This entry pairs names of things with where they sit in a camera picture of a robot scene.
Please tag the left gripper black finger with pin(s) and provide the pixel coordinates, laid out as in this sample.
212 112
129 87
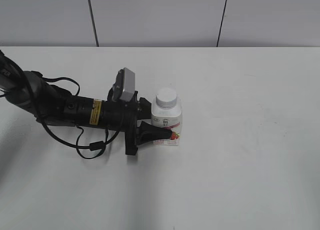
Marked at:
144 109
146 133

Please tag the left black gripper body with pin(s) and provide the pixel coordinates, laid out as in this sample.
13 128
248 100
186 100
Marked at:
120 116

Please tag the white strawberry drink bottle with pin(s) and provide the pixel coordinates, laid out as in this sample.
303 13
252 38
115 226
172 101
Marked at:
168 118

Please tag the white plastic bottle cap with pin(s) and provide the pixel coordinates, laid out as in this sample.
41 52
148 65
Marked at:
166 98

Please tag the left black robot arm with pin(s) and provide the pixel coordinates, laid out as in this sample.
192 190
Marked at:
52 105

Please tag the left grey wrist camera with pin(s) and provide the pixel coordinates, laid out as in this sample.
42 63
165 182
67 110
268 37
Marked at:
124 86

